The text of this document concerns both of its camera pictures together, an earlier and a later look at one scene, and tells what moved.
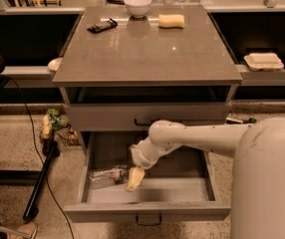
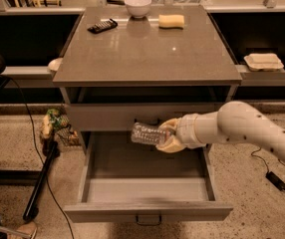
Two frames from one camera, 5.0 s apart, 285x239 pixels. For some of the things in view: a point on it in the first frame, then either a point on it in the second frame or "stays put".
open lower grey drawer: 176,188 stays put
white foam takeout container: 263,62 stays put
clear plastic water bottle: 118,175 -> 148,134
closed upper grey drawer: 140,117 stays put
